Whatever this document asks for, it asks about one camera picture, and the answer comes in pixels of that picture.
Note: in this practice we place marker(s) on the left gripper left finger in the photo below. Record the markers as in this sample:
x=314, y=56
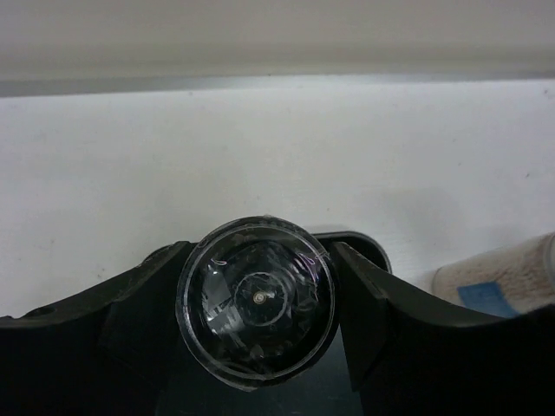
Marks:
x=105, y=351

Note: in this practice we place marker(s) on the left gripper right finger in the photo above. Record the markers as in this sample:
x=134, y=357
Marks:
x=411, y=353

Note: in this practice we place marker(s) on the black plastic tray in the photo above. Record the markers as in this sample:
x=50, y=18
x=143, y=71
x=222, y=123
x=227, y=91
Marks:
x=321, y=390

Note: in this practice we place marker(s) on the silver lid blue label jar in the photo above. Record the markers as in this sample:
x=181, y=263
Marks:
x=505, y=282

